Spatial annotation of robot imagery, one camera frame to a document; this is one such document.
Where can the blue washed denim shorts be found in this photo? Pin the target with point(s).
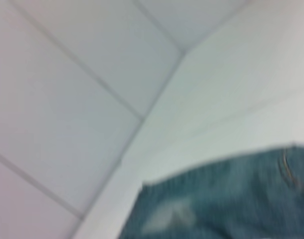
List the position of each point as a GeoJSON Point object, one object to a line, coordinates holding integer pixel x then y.
{"type": "Point", "coordinates": [229, 199]}

